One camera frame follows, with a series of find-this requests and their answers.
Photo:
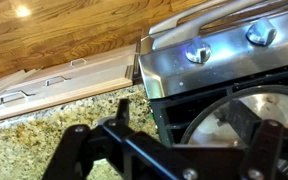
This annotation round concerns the stainless oven door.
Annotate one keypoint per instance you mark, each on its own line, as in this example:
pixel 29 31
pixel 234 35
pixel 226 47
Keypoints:
pixel 177 35

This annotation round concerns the black cast iron grate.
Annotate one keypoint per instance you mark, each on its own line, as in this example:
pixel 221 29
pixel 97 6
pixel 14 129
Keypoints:
pixel 165 113

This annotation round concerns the stainless steel gas stove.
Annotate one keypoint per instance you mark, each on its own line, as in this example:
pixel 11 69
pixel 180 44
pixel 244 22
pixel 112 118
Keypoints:
pixel 230 63

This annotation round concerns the steel pan lid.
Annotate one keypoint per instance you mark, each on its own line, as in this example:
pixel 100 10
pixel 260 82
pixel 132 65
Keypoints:
pixel 260 103

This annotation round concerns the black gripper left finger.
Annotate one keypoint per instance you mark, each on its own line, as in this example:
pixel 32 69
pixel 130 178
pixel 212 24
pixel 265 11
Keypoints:
pixel 65 150

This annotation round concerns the silver stove knob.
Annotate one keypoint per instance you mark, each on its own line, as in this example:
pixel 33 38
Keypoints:
pixel 198 52
pixel 261 32

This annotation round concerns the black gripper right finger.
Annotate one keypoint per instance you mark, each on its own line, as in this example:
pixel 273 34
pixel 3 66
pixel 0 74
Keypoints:
pixel 264 150

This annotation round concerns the wide wooden spice drawer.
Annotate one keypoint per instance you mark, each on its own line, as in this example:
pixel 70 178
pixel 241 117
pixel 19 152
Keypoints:
pixel 84 88

